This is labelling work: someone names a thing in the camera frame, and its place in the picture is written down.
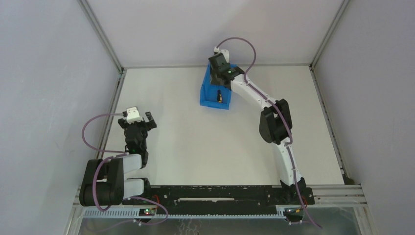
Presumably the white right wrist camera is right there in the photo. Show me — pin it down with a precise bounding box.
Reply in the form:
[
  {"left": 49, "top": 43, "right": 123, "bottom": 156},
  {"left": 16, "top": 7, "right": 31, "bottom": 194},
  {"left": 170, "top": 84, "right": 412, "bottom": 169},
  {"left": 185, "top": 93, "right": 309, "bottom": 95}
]
[{"left": 213, "top": 47, "right": 230, "bottom": 63}]

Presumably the small electronics board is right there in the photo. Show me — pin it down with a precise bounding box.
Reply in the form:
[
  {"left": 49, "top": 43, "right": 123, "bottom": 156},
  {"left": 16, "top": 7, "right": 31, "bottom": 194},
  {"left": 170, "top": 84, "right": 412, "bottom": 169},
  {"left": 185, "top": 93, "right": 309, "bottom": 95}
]
[{"left": 138, "top": 208, "right": 157, "bottom": 216}]

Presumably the grey slotted cable duct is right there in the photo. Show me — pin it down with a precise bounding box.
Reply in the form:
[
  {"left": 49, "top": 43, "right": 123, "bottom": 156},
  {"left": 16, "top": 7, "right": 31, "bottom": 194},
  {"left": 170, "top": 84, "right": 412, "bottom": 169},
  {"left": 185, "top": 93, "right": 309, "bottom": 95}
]
[{"left": 83, "top": 207, "right": 286, "bottom": 219}]

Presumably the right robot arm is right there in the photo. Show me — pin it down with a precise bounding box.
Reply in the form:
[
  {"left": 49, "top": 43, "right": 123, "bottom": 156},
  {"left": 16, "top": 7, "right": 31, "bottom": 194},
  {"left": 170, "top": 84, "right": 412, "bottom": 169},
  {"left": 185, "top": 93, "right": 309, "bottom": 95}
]
[{"left": 208, "top": 52, "right": 306, "bottom": 197}]

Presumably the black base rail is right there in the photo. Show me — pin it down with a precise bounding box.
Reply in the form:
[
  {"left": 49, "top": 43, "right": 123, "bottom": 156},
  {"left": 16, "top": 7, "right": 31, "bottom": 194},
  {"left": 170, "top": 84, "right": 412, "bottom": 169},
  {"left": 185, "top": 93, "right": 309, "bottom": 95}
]
[{"left": 122, "top": 185, "right": 315, "bottom": 212}]

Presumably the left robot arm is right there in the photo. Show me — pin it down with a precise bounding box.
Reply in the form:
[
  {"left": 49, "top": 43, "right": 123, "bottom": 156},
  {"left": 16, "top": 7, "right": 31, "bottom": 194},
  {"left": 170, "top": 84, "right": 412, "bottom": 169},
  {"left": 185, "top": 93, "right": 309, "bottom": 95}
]
[{"left": 79, "top": 107, "right": 157, "bottom": 211}]

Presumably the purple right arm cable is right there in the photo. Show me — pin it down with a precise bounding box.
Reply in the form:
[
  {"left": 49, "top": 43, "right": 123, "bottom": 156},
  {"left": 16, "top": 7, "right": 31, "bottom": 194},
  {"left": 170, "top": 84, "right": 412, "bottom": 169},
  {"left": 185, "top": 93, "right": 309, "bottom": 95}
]
[{"left": 216, "top": 37, "right": 323, "bottom": 229}]

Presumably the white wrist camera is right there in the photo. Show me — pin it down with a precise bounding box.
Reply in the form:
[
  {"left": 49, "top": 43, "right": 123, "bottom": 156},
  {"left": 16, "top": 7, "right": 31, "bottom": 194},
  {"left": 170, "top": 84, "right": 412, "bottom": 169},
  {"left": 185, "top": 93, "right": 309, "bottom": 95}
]
[
  {"left": 213, "top": 47, "right": 230, "bottom": 63},
  {"left": 126, "top": 107, "right": 143, "bottom": 124}
]

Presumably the blue plastic bin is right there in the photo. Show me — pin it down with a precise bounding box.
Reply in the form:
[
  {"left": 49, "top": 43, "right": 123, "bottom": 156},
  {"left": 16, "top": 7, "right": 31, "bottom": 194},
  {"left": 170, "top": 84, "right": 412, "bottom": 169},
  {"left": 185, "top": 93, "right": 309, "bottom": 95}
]
[{"left": 199, "top": 63, "right": 232, "bottom": 110}]

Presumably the black yellow screwdriver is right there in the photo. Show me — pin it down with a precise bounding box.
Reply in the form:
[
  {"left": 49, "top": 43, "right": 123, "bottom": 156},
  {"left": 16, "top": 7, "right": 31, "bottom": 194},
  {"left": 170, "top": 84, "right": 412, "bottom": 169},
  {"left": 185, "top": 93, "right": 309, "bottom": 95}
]
[{"left": 217, "top": 90, "right": 223, "bottom": 103}]

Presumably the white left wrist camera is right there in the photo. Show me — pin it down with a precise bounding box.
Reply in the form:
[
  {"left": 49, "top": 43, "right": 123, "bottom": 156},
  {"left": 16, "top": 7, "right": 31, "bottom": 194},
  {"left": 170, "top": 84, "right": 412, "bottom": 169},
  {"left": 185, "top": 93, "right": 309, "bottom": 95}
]
[{"left": 126, "top": 107, "right": 143, "bottom": 124}]

